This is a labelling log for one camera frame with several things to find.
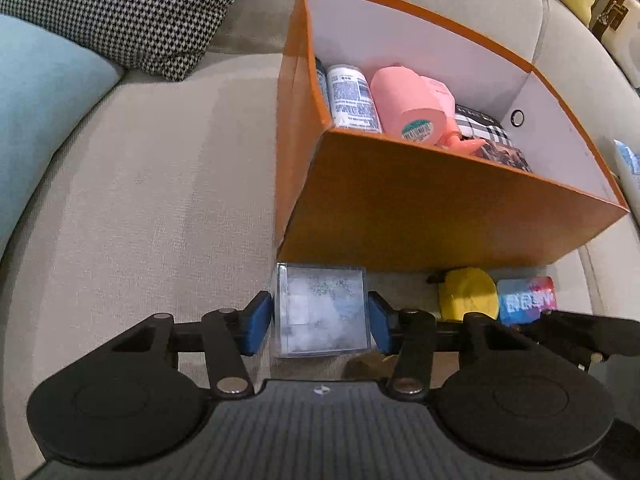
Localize black plaid pouch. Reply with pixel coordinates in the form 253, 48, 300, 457
454, 104, 512, 146

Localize light blue packet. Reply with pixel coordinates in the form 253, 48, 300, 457
614, 140, 640, 216

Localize pink pump lotion bottle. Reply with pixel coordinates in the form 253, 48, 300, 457
421, 76, 486, 155

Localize orange storage box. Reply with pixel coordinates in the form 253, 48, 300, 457
274, 0, 628, 273

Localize pink cylindrical bottle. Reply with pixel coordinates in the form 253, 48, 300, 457
370, 65, 446, 145

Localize brown cardboard box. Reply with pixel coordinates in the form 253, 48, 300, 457
344, 349, 461, 391

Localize houndstooth pillow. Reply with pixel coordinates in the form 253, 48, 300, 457
1, 0, 235, 81

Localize white labelled can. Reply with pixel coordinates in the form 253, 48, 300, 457
326, 64, 382, 133

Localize black spray can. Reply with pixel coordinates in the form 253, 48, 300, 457
314, 58, 331, 112

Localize clear plastic cube box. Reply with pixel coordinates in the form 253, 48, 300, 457
271, 262, 371, 359

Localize light blue cushion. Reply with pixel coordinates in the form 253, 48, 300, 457
0, 15, 124, 247

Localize white brown bag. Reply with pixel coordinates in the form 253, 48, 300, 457
589, 0, 640, 92

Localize dark blue flat box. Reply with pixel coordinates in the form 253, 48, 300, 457
497, 276, 556, 326

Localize yellow tape measure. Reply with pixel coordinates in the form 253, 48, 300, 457
426, 268, 499, 321

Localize illustrated card box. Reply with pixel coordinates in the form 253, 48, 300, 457
473, 140, 532, 172

